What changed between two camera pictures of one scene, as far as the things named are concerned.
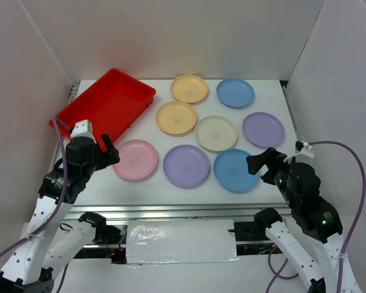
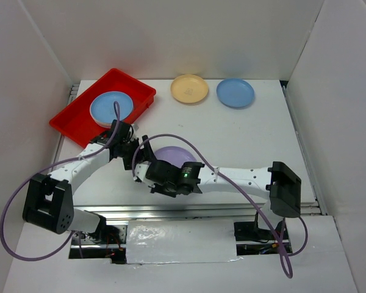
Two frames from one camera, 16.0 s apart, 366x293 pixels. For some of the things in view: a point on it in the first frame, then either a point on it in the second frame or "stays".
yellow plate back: (190, 88) stays
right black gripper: (255, 162) → (158, 188)
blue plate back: (235, 93) stays
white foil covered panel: (154, 242) stays
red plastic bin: (110, 106) stays
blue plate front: (231, 171) → (102, 108)
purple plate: (263, 129) → (176, 155)
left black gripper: (112, 156) → (127, 163)
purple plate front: (186, 165) → (105, 124)
